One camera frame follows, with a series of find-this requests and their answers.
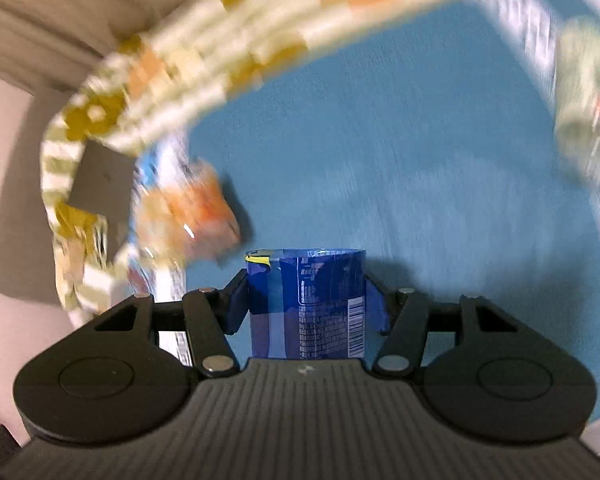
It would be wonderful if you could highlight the blue label plastic cup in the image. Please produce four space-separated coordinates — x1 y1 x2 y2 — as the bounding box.
245 248 366 361

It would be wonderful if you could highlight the orange label plastic cup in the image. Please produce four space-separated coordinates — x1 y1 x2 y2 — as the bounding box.
134 158 244 264

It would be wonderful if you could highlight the green white label cup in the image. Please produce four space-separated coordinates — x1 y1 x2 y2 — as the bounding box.
554 18 600 183

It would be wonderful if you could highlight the patterned blue white cloth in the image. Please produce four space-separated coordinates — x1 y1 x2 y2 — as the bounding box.
124 129 196 366

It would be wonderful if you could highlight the teal blue cloth mat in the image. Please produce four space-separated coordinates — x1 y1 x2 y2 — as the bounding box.
189 0 600 416

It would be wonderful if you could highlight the grey headboard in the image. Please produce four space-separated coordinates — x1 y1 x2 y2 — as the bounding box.
0 87 71 307

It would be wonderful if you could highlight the floral striped duvet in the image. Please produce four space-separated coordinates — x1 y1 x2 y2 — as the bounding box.
41 0 446 327

